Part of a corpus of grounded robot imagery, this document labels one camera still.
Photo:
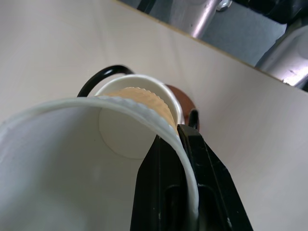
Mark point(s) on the silver robot body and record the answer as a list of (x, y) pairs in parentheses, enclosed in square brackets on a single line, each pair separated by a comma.
[(204, 14)]

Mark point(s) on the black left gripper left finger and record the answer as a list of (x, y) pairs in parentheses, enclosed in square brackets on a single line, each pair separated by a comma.
[(158, 192)]

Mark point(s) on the ribbed tan paper cup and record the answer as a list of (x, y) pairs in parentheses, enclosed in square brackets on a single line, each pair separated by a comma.
[(144, 81)]

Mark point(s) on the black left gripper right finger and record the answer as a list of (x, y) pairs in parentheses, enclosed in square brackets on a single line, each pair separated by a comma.
[(216, 192)]

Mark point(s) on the white paper cup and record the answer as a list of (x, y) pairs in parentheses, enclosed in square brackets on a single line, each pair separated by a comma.
[(48, 156)]

